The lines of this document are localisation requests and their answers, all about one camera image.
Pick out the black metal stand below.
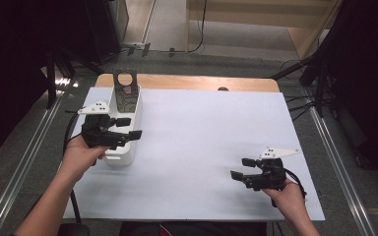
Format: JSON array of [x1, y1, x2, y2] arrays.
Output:
[[269, 55, 333, 119], [43, 45, 106, 111]]

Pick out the metal floor rail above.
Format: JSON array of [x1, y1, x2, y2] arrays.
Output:
[[308, 106, 378, 236], [0, 94, 63, 236]]

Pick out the black cabinet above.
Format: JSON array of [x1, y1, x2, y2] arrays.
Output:
[[85, 0, 130, 65]]

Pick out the person's dark clothing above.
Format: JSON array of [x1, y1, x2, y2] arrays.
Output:
[[57, 221, 267, 236]]

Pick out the hanging black cable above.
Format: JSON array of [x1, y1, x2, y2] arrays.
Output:
[[187, 0, 209, 53]]

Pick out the white plastic bin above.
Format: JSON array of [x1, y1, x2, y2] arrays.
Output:
[[103, 83, 144, 166]]

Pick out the light wooden shelf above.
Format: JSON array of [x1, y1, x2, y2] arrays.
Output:
[[185, 0, 344, 60]]

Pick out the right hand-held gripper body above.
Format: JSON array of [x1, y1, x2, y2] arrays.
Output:
[[242, 147, 300, 192]]

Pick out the black floor cables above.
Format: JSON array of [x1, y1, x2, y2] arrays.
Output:
[[283, 92, 319, 122]]

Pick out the black curtain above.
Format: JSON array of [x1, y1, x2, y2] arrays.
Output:
[[0, 0, 90, 163], [321, 0, 378, 181]]

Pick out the right hand-held gripper cable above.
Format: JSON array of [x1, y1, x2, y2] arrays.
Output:
[[283, 167, 308, 202]]

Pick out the person's right hand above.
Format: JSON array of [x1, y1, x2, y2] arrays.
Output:
[[262, 178, 308, 217]]

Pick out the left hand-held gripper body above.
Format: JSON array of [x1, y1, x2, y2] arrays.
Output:
[[77, 101, 128, 151]]

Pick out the person's left hand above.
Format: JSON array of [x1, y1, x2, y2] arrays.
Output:
[[58, 137, 110, 183]]

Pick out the patterned phone case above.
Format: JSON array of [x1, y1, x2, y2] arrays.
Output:
[[112, 68, 138, 114]]

